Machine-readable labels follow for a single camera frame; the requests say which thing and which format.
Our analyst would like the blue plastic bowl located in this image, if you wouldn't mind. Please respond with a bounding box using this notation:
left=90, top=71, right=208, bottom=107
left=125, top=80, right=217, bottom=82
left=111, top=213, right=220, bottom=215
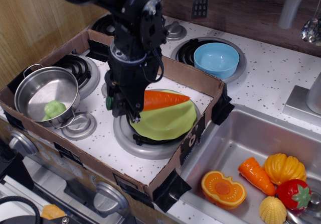
left=194, top=42, right=240, bottom=79

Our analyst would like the grey oven dial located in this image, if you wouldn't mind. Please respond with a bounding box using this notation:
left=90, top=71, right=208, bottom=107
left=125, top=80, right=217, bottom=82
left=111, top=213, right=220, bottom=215
left=93, top=181, right=129, bottom=216
left=9, top=130, right=38, bottom=157

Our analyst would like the grey stove knob front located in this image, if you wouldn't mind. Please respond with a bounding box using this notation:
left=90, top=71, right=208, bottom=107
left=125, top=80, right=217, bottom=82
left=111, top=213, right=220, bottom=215
left=62, top=113, right=97, bottom=141

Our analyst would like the grey oven dial right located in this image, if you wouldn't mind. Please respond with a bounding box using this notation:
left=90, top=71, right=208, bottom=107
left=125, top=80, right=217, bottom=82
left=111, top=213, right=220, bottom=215
left=93, top=181, right=129, bottom=216

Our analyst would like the hanging silver ladle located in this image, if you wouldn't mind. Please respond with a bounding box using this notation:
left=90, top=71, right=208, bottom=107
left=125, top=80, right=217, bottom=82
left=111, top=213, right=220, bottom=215
left=300, top=0, right=320, bottom=46

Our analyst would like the grey oven dial left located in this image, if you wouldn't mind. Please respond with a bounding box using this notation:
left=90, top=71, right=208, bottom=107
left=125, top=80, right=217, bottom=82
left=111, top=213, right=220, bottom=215
left=9, top=130, right=38, bottom=157

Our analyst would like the hanging slotted spatula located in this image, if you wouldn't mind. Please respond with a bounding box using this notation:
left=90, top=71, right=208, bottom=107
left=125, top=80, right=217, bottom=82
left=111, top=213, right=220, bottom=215
left=191, top=0, right=209, bottom=20

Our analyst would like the black burner under plate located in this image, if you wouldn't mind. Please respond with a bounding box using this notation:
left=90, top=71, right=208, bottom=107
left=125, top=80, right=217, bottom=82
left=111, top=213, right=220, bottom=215
left=128, top=124, right=198, bottom=146

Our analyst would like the red toy strawberry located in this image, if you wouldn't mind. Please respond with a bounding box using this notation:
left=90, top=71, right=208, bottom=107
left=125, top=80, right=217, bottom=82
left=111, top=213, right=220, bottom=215
left=276, top=179, right=311, bottom=210

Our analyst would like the yellow toy pumpkin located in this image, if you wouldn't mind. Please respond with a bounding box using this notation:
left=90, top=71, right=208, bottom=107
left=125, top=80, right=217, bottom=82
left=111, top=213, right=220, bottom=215
left=263, top=153, right=307, bottom=185

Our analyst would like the grey stove knob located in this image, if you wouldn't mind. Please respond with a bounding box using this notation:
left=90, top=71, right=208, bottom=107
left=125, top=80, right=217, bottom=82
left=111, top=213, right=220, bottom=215
left=62, top=113, right=97, bottom=141
left=165, top=21, right=187, bottom=41

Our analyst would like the orange toy carrot piece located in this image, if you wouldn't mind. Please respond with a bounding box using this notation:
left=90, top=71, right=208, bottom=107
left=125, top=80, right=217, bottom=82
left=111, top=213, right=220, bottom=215
left=238, top=157, right=276, bottom=196

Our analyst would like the black burner back right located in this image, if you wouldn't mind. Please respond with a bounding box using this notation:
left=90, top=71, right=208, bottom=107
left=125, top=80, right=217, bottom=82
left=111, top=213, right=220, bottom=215
left=175, top=39, right=239, bottom=66

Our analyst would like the black cable loop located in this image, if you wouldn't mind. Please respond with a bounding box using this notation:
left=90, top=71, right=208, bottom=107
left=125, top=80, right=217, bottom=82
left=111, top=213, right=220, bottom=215
left=0, top=195, right=42, bottom=222

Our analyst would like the light green plastic plate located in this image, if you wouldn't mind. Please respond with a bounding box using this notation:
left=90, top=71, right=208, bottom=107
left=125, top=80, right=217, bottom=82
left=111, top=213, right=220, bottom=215
left=129, top=90, right=197, bottom=129

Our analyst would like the black device bottom left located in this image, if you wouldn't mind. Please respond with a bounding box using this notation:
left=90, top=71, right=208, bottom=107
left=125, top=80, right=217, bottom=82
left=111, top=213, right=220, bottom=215
left=1, top=140, right=34, bottom=190

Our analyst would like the green toy vegetable in pot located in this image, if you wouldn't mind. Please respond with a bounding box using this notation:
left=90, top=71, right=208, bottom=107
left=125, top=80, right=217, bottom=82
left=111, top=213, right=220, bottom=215
left=43, top=100, right=66, bottom=121

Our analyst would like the grey stove knob back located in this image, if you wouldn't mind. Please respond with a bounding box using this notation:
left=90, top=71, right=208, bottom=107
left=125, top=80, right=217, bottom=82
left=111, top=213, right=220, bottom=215
left=165, top=21, right=187, bottom=41

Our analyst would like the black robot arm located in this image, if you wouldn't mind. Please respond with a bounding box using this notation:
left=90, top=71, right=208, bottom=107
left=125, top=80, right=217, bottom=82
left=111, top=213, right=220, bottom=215
left=66, top=0, right=168, bottom=123

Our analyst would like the orange toy carrot green stem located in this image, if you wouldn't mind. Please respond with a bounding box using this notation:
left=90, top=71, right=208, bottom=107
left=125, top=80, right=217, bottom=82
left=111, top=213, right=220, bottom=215
left=142, top=90, right=190, bottom=111

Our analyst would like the brown cardboard fence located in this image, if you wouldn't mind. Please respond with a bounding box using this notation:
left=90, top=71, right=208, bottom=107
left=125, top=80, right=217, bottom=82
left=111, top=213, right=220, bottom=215
left=0, top=28, right=235, bottom=212

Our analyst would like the yellow toy corn piece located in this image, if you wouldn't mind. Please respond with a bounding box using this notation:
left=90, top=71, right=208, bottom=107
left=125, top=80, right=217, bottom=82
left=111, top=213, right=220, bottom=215
left=259, top=196, right=287, bottom=224

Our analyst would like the black burner front left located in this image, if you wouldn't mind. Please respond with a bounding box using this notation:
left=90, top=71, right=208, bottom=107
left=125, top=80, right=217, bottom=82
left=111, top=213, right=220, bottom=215
left=54, top=55, right=91, bottom=87

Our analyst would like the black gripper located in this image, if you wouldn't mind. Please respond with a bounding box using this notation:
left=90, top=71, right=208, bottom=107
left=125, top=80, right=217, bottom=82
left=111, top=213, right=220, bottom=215
left=105, top=55, right=164, bottom=123

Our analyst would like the steel sink basin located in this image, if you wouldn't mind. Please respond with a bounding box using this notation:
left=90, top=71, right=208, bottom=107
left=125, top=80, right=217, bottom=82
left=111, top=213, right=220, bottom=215
left=180, top=103, right=321, bottom=224

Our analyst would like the orange toy pumpkin half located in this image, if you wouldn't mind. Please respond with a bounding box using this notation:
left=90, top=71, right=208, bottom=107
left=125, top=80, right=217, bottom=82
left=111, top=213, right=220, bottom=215
left=201, top=171, right=247, bottom=210

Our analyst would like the black burner back left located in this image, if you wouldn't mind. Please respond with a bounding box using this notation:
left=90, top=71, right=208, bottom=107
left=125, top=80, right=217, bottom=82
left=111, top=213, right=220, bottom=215
left=90, top=15, right=115, bottom=36

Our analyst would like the small steel pot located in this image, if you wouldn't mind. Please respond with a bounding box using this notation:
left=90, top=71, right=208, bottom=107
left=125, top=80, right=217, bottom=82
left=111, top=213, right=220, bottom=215
left=14, top=66, right=80, bottom=129

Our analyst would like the silver toy faucet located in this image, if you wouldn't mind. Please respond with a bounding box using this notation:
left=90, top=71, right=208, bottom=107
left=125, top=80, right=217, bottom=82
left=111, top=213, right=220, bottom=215
left=278, top=0, right=321, bottom=121

